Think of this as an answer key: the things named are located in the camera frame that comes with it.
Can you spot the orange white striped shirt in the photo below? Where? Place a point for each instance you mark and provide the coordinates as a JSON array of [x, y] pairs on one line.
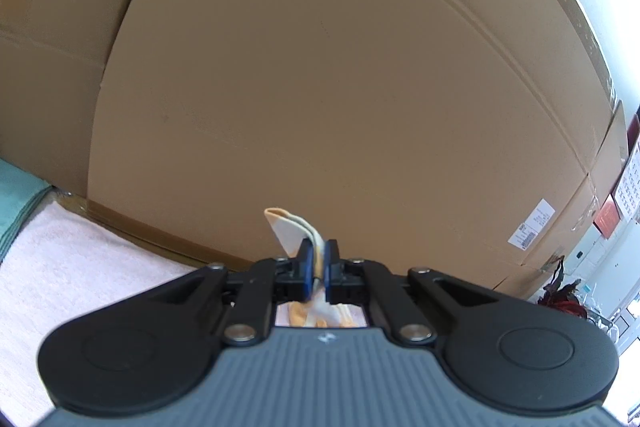
[[286, 228]]

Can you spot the red wall calendar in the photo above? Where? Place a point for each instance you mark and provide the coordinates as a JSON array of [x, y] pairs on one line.
[[629, 187]]

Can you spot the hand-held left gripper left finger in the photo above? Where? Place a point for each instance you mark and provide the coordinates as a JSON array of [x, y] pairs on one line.
[[307, 269]]

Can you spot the large cardboard box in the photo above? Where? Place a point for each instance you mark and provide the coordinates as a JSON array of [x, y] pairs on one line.
[[350, 82]]

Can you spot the white shipping label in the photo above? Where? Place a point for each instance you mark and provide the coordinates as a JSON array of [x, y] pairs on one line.
[[531, 224]]

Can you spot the teal blanket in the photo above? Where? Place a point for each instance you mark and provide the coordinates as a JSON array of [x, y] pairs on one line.
[[17, 202]]

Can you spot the cardboard box with small label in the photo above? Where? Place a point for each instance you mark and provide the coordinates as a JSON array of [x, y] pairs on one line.
[[50, 57]]

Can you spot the pink towel blanket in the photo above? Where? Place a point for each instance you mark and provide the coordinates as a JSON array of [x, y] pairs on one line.
[[75, 267]]

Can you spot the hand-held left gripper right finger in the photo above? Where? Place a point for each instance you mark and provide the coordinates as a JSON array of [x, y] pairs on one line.
[[330, 274]]

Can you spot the red leafed potted plant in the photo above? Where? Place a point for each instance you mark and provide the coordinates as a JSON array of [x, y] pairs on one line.
[[562, 293]]

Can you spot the cardboard box with clear tape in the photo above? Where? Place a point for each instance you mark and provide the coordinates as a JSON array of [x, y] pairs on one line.
[[609, 147]]

